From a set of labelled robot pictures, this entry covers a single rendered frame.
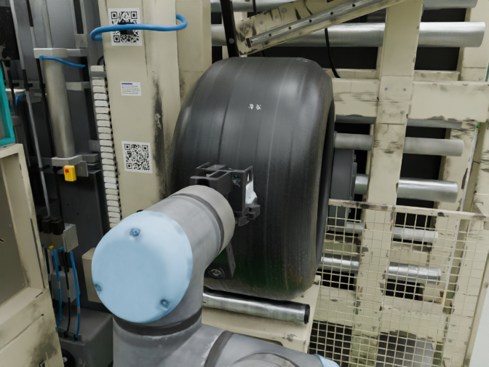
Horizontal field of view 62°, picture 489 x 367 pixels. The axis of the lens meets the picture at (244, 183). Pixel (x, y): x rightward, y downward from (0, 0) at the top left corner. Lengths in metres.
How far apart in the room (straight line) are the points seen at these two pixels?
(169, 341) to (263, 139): 0.41
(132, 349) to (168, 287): 0.09
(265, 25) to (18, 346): 1.04
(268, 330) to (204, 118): 0.50
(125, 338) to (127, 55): 0.68
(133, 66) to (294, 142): 0.43
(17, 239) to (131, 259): 0.77
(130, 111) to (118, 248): 0.64
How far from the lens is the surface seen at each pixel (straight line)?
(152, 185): 1.01
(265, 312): 0.97
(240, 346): 0.42
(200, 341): 0.43
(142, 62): 0.95
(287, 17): 1.25
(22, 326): 1.13
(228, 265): 0.59
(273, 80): 0.80
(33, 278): 1.16
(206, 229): 0.42
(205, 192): 0.47
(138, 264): 0.37
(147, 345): 0.42
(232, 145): 0.73
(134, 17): 0.96
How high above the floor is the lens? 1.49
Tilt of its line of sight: 20 degrees down
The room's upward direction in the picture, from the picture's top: straight up
